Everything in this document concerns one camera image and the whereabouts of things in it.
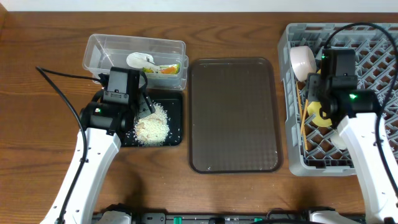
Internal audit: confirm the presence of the yellow plate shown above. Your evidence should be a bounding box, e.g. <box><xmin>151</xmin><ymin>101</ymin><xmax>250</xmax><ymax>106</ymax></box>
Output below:
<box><xmin>305</xmin><ymin>73</ymin><xmax>332</xmax><ymax>128</ymax></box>

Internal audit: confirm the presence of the pile of rice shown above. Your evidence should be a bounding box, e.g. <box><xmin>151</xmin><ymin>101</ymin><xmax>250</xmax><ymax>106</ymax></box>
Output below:
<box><xmin>124</xmin><ymin>103</ymin><xmax>182</xmax><ymax>147</ymax></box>

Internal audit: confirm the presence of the pink bowl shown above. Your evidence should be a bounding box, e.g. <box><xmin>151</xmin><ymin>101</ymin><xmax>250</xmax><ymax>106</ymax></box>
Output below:
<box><xmin>290</xmin><ymin>46</ymin><xmax>317</xmax><ymax>82</ymax></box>

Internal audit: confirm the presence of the wooden chopstick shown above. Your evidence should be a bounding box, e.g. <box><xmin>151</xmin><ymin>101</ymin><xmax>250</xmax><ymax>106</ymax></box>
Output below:
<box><xmin>300</xmin><ymin>100</ymin><xmax>309</xmax><ymax>137</ymax></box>
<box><xmin>295</xmin><ymin>83</ymin><xmax>308</xmax><ymax>151</ymax></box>

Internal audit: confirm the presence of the white paper napkin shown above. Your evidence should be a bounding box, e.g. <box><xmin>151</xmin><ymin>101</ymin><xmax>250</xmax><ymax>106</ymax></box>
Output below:
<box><xmin>126</xmin><ymin>52</ymin><xmax>155</xmax><ymax>68</ymax></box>

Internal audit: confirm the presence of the yellow green snack wrapper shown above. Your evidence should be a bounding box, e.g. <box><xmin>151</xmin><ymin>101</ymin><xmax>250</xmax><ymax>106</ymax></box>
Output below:
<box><xmin>142</xmin><ymin>63</ymin><xmax>180</xmax><ymax>75</ymax></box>

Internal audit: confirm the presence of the small white green cup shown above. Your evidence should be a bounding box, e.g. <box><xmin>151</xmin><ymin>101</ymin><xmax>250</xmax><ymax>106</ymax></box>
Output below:
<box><xmin>330</xmin><ymin>131</ymin><xmax>347</xmax><ymax>150</ymax></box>

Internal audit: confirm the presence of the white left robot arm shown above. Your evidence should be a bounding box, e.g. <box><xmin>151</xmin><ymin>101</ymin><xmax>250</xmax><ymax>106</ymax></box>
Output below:
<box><xmin>37</xmin><ymin>67</ymin><xmax>155</xmax><ymax>223</ymax></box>

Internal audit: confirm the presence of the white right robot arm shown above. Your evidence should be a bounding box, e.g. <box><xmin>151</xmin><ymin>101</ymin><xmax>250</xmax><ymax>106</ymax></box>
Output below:
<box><xmin>307</xmin><ymin>73</ymin><xmax>397</xmax><ymax>223</ymax></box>

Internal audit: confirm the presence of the clear plastic waste bin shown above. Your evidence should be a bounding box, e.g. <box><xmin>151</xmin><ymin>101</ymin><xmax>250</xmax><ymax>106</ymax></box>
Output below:
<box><xmin>83</xmin><ymin>34</ymin><xmax>188</xmax><ymax>90</ymax></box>

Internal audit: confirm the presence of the gray dishwasher rack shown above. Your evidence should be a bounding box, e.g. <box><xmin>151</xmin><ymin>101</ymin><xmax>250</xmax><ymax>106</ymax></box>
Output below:
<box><xmin>277</xmin><ymin>23</ymin><xmax>397</xmax><ymax>176</ymax></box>

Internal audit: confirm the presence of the black tray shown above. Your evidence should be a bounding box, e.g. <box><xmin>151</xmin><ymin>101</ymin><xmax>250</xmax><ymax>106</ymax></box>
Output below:
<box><xmin>122</xmin><ymin>90</ymin><xmax>183</xmax><ymax>147</ymax></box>

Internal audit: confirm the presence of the brown serving tray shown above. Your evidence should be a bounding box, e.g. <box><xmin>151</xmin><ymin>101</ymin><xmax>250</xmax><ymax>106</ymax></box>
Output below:
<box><xmin>189</xmin><ymin>57</ymin><xmax>284</xmax><ymax>174</ymax></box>

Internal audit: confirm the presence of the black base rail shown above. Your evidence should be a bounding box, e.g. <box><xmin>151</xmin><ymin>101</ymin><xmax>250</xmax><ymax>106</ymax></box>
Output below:
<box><xmin>91</xmin><ymin>203</ymin><xmax>368</xmax><ymax>224</ymax></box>

